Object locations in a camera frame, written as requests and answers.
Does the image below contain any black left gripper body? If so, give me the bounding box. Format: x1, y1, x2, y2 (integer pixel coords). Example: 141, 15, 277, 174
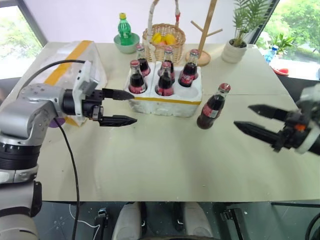
81, 88, 105, 121

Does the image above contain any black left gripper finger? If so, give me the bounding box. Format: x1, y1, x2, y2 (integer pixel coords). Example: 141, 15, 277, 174
101, 88, 135, 101
99, 115, 139, 128

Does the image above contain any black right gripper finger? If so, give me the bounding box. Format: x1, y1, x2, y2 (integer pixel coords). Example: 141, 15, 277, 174
247, 104, 289, 122
233, 120, 280, 149

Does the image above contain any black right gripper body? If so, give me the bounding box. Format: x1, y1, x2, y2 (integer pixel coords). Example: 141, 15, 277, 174
270, 110, 312, 153

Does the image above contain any glass cola bottle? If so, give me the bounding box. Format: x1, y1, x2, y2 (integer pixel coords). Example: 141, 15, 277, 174
177, 49, 200, 89
163, 46, 176, 83
196, 82, 232, 130
128, 59, 148, 95
135, 44, 151, 77
154, 61, 175, 97

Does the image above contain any white foam bottle crate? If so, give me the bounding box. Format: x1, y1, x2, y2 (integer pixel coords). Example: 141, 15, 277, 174
123, 61, 203, 119

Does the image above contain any purple disc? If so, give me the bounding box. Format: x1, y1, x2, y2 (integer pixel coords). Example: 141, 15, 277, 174
48, 117, 67, 130

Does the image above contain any red and white container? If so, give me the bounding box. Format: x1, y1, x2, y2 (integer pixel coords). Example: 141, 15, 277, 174
273, 65, 290, 77

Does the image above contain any light green bowl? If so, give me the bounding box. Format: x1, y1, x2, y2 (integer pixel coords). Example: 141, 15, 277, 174
113, 32, 141, 55

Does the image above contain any blue plastic bottle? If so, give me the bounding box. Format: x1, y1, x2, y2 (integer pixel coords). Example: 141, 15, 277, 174
264, 44, 280, 66

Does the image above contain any green plastic soda bottle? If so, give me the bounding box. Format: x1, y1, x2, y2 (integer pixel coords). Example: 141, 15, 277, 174
117, 12, 133, 46

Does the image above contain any white ribbed plant pot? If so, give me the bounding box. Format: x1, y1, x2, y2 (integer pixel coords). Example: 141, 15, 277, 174
221, 38, 249, 64

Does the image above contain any green leafy plant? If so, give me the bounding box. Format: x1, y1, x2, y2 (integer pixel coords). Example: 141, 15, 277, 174
230, 0, 270, 48

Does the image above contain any white rounded robot foot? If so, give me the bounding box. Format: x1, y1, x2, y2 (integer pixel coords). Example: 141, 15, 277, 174
183, 201, 214, 240
110, 201, 143, 240

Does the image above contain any wooden rack stand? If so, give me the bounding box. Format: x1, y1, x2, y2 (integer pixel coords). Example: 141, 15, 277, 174
185, 0, 224, 67

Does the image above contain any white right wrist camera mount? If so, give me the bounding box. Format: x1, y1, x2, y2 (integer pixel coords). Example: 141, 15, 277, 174
296, 83, 320, 155

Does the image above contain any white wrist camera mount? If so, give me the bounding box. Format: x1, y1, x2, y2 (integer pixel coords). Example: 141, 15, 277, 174
296, 83, 320, 155
71, 59, 99, 119

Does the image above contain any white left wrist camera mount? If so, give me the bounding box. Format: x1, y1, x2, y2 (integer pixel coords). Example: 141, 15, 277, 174
71, 59, 99, 119

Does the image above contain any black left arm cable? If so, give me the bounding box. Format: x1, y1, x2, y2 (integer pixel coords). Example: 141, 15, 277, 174
23, 59, 87, 240

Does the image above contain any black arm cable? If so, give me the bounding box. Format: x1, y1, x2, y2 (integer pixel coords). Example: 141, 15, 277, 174
305, 216, 320, 240
23, 59, 87, 240

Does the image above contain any wicker basket with handle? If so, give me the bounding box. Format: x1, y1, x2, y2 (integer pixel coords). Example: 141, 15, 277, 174
142, 0, 187, 64

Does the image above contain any black table bracket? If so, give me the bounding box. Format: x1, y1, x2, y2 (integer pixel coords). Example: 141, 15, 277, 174
94, 208, 110, 230
219, 208, 245, 240

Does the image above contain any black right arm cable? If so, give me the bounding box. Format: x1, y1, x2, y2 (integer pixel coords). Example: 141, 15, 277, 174
305, 216, 320, 240

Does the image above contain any thin white floor cable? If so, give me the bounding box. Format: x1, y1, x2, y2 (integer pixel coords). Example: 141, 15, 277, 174
68, 203, 101, 230

